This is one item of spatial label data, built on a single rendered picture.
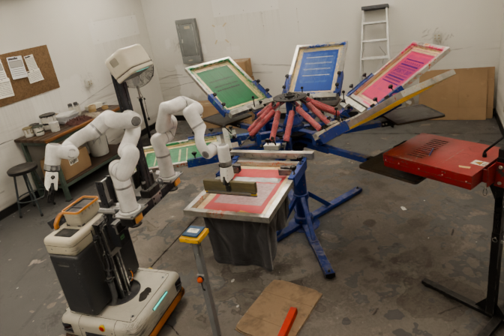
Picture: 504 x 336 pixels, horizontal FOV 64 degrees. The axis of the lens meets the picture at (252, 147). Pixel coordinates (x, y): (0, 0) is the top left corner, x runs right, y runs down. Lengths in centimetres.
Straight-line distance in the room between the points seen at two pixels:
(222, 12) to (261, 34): 79
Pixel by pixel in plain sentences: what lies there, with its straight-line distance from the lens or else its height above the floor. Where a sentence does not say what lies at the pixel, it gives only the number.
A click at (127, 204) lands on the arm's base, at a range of 242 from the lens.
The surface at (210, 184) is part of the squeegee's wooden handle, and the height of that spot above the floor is 112.
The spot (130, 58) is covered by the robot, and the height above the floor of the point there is 197.
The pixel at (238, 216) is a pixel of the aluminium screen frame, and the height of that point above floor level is 98.
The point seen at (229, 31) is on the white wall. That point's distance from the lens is 735.
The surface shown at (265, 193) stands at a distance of 272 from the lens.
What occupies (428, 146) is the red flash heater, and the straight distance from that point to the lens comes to 289.
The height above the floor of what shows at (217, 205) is 96.
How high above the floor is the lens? 221
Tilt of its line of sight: 21 degrees down
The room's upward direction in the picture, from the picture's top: 9 degrees counter-clockwise
